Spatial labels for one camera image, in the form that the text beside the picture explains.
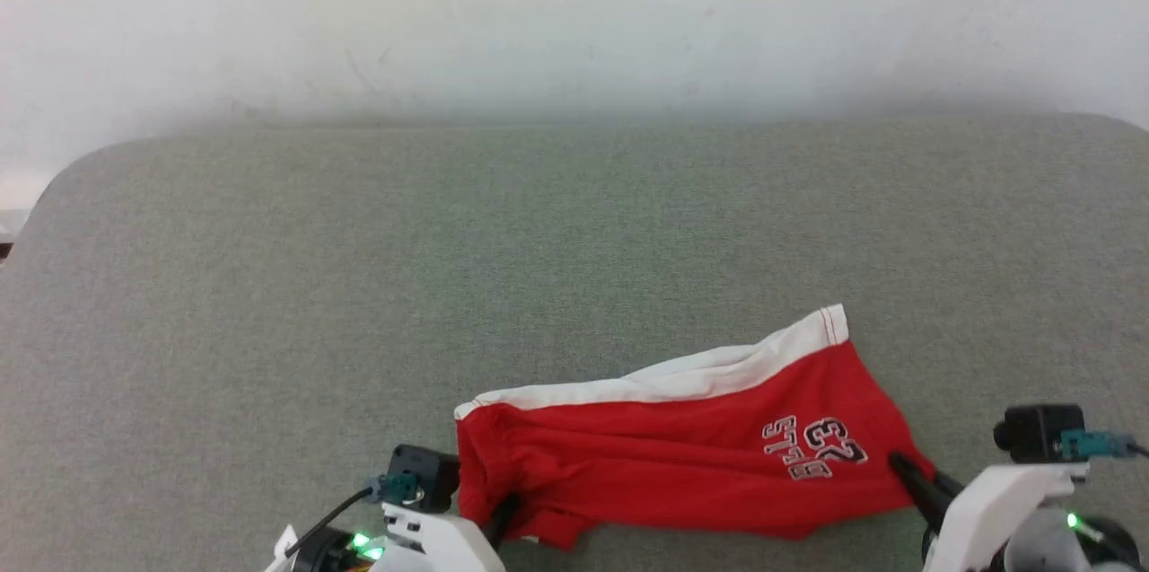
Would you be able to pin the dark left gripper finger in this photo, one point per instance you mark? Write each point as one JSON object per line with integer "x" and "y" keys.
{"x": 503, "y": 520}

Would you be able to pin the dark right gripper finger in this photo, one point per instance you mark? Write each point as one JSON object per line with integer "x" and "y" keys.
{"x": 925, "y": 496}
{"x": 950, "y": 487}

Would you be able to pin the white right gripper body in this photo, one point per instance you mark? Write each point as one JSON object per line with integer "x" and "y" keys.
{"x": 996, "y": 509}

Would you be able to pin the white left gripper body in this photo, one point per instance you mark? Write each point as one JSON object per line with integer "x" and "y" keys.
{"x": 440, "y": 545}

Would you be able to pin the red shorts with white trim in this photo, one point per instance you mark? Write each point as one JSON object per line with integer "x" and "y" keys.
{"x": 682, "y": 455}

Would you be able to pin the grey fabric sofa cushion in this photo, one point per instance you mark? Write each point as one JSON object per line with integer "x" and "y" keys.
{"x": 359, "y": 285}

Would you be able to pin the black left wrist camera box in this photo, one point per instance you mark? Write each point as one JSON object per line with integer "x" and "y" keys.
{"x": 431, "y": 475}

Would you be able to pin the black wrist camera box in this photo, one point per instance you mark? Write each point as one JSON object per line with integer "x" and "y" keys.
{"x": 431, "y": 475}
{"x": 1037, "y": 433}

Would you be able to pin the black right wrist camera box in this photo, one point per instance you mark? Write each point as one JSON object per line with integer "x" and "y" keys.
{"x": 1037, "y": 433}

